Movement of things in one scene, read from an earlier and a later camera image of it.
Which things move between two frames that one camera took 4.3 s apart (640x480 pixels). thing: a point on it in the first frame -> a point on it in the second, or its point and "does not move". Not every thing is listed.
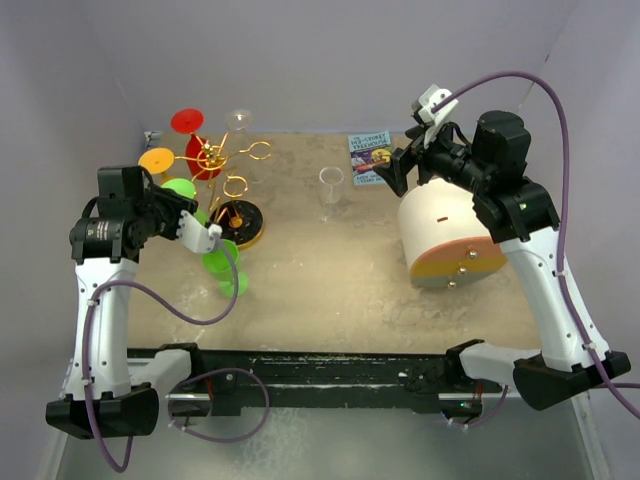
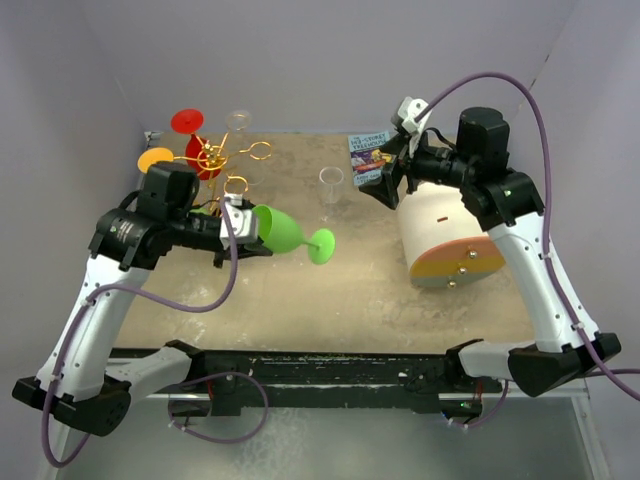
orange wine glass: x=157 y=160 does not move
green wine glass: x=217 y=266 -> x=280 y=234
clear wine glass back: x=331 y=188 does not move
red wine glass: x=202 y=160 does not move
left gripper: x=174 y=201 -> x=257 y=248
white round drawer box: x=445 y=242 does not move
